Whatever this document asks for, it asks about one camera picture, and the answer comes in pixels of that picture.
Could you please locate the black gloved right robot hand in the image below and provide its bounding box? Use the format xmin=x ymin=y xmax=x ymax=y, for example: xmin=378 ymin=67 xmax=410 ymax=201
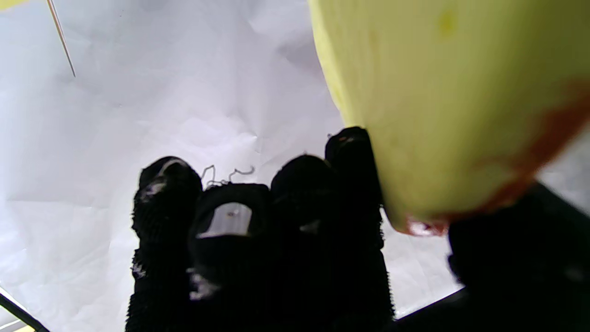
xmin=124 ymin=127 xmax=590 ymax=332

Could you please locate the yellow toast slice orange crust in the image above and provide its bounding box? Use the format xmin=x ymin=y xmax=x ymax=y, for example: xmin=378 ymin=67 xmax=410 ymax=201
xmin=308 ymin=0 xmax=590 ymax=236

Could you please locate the white crumpled backdrop sheet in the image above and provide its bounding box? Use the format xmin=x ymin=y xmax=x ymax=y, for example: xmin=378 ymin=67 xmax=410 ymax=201
xmin=0 ymin=0 xmax=590 ymax=332

